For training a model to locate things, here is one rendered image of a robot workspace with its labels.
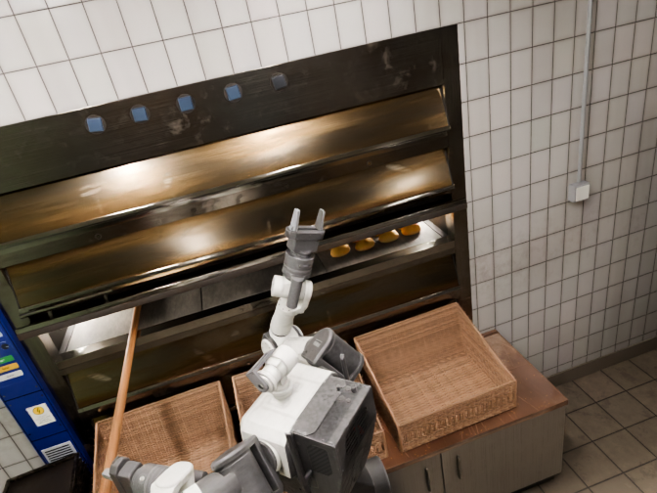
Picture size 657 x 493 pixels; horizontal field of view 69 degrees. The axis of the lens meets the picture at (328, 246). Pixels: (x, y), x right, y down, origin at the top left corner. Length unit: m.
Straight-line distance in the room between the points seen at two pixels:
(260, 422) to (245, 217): 0.94
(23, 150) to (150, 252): 0.54
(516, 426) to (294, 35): 1.81
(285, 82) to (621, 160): 1.68
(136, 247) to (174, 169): 0.35
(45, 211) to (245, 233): 0.71
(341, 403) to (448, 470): 1.14
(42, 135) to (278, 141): 0.80
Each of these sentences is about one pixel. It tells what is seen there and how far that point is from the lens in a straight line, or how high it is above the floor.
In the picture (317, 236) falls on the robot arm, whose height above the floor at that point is 1.67.
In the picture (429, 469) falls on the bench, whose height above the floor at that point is 0.48.
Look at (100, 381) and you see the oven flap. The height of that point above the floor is 1.02.
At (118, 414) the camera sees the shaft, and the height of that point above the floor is 1.20.
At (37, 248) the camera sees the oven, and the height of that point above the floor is 1.67.
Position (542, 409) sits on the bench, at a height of 0.58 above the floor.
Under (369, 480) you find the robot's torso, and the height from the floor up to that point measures 1.04.
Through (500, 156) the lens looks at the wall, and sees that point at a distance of 2.28.
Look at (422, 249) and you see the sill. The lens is 2.25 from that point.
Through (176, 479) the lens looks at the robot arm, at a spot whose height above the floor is 1.32.
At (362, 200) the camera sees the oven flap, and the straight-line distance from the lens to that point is 2.02.
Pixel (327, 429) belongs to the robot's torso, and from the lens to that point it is 1.19.
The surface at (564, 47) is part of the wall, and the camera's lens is 2.36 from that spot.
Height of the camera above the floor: 2.27
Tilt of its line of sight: 27 degrees down
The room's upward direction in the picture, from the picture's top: 12 degrees counter-clockwise
